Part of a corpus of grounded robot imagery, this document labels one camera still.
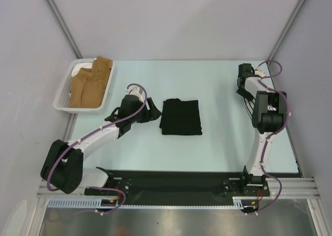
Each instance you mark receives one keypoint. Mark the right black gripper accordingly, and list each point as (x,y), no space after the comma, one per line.
(247,96)

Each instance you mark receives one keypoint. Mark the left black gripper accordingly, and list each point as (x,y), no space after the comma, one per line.
(154,113)

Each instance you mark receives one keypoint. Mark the black tank top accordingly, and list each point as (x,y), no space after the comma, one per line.
(180,118)

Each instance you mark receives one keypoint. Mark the striped white tank top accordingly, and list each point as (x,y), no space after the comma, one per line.
(272,105)

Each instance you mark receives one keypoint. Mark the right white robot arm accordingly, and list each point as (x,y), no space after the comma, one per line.
(266,125)

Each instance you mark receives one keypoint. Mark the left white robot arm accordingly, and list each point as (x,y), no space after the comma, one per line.
(63,169)

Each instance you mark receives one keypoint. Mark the brown tank top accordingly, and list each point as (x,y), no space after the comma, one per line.
(89,82)

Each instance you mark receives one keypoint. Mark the white plastic basket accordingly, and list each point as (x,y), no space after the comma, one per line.
(63,94)

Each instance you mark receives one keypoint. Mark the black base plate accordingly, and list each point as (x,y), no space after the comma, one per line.
(160,188)

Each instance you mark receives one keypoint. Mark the slotted cable duct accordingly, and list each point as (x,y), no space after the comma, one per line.
(99,203)

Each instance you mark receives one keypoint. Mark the aluminium frame rail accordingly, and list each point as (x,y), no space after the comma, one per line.
(292,188)

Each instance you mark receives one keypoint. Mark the right aluminium corner post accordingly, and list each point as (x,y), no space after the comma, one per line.
(286,29)

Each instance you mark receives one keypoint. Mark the aluminium corner post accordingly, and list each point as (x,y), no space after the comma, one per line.
(63,27)
(286,29)

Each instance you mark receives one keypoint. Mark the left aluminium corner post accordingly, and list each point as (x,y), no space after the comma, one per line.
(63,27)

